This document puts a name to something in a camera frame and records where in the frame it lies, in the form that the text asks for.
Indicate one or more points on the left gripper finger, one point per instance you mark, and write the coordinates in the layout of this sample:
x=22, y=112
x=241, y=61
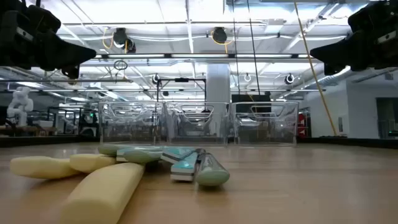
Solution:
x=71, y=71
x=65, y=53

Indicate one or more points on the red cabinet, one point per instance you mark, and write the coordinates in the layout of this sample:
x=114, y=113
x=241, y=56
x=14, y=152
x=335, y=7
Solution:
x=301, y=124

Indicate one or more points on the dark door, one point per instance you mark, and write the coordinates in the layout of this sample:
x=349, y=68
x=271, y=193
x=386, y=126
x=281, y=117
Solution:
x=387, y=118

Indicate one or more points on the clear plastic bin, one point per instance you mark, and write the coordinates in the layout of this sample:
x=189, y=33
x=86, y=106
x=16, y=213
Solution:
x=130, y=130
x=264, y=130
x=197, y=133

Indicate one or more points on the black monitor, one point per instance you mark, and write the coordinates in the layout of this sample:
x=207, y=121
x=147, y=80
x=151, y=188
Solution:
x=245, y=98

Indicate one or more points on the white pillar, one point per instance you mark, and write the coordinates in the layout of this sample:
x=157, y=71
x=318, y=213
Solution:
x=217, y=84

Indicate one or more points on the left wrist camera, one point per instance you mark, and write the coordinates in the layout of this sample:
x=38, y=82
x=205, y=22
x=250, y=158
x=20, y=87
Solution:
x=25, y=34

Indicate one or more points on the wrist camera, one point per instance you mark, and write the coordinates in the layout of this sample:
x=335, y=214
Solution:
x=25, y=34
x=387, y=37

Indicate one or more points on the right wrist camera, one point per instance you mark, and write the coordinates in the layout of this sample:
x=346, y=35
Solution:
x=387, y=37

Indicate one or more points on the black metal table frame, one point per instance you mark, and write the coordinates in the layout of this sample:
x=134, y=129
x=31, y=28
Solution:
x=46, y=141

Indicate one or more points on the black gantry frame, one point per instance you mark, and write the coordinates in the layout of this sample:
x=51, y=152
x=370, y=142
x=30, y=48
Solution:
x=182, y=80

